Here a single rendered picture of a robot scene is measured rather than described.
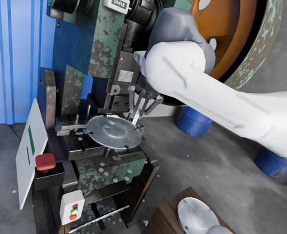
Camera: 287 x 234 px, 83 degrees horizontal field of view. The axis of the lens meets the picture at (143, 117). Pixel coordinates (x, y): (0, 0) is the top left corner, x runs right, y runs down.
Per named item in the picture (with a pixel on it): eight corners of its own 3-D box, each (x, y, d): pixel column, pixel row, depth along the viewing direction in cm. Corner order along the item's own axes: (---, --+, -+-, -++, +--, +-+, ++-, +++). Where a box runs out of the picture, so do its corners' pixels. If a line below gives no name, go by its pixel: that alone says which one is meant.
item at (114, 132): (79, 117, 86) (79, 115, 86) (125, 115, 104) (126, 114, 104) (98, 154, 68) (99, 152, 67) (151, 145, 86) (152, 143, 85)
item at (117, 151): (135, 169, 85) (143, 150, 79) (111, 176, 76) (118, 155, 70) (114, 139, 101) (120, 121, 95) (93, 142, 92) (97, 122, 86)
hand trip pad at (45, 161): (55, 178, 62) (56, 165, 59) (36, 183, 59) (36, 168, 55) (51, 165, 67) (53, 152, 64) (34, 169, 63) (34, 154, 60)
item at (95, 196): (130, 188, 115) (131, 188, 115) (64, 213, 88) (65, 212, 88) (107, 149, 143) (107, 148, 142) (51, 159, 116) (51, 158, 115)
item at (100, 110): (129, 116, 93) (132, 107, 91) (95, 117, 81) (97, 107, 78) (116, 102, 104) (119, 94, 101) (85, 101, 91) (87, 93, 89)
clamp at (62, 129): (90, 133, 90) (94, 117, 86) (56, 136, 80) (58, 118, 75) (87, 126, 94) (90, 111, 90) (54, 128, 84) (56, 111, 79)
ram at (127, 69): (133, 113, 86) (152, 56, 73) (106, 113, 76) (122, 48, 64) (118, 97, 97) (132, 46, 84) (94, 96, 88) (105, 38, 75)
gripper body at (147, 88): (137, 76, 47) (129, 98, 54) (164, 87, 48) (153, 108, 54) (143, 64, 53) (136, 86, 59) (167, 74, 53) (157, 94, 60)
